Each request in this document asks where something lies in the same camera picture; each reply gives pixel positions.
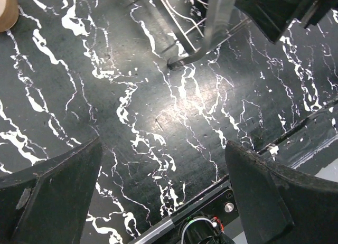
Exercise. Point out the cream and brown steel cup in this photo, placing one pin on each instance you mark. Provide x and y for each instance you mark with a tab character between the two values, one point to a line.
9	14

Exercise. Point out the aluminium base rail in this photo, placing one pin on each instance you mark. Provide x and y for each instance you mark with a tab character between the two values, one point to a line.
212	216

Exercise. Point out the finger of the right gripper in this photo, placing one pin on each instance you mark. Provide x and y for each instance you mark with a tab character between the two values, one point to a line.
273	17

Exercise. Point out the steel two-tier dish rack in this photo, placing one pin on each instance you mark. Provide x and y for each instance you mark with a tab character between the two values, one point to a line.
199	38

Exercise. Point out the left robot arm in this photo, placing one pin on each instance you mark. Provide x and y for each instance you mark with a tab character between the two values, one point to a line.
49	202

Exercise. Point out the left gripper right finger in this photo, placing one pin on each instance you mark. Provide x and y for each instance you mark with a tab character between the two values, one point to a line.
278	204

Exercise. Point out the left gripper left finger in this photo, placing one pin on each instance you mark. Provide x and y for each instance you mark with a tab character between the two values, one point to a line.
49	202

